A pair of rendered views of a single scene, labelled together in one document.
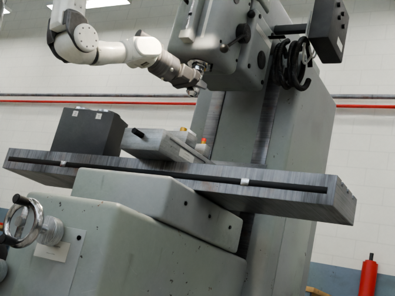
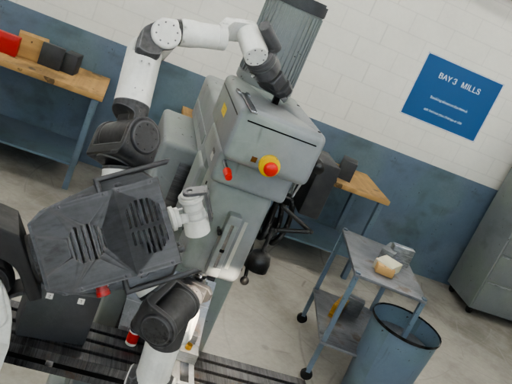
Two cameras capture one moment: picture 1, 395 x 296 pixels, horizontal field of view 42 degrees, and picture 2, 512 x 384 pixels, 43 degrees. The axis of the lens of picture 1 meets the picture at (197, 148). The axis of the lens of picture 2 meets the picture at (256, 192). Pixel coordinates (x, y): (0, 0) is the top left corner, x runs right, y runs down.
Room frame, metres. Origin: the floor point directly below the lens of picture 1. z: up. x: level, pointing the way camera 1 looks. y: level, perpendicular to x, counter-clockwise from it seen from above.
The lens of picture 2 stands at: (0.31, 1.47, 2.20)
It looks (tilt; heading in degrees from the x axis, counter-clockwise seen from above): 17 degrees down; 312
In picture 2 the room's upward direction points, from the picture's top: 24 degrees clockwise
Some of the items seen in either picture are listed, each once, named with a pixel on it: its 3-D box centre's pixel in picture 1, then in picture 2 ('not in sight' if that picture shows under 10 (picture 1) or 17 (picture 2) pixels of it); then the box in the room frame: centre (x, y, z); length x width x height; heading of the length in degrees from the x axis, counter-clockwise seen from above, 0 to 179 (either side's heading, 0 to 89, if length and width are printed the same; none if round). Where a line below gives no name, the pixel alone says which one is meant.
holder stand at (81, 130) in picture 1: (89, 137); (59, 305); (1.88, 0.40, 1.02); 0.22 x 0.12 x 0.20; 68
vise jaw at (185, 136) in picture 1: (172, 139); (175, 349); (1.61, 0.08, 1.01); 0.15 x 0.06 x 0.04; 55
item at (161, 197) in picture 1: (162, 212); not in sight; (1.66, 0.06, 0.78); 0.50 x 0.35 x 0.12; 148
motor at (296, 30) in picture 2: not in sight; (281, 41); (1.88, -0.07, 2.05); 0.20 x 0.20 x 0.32
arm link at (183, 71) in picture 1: (174, 73); (190, 296); (1.61, 0.13, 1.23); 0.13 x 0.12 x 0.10; 40
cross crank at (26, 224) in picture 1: (34, 226); not in sight; (1.24, 0.33, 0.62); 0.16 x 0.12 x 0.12; 148
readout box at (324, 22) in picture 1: (331, 26); (315, 182); (1.74, -0.38, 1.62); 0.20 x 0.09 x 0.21; 148
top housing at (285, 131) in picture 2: not in sight; (264, 125); (1.68, 0.05, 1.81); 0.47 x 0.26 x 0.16; 148
